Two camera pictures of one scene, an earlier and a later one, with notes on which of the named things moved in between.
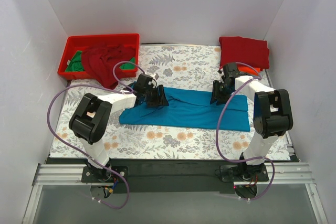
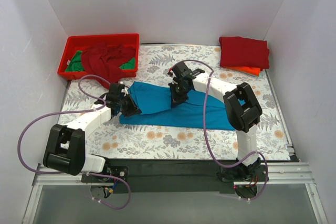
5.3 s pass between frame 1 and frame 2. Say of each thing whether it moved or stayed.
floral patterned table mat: stayed
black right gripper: moved
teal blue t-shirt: stayed
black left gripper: moved
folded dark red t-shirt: stayed
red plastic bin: stayed
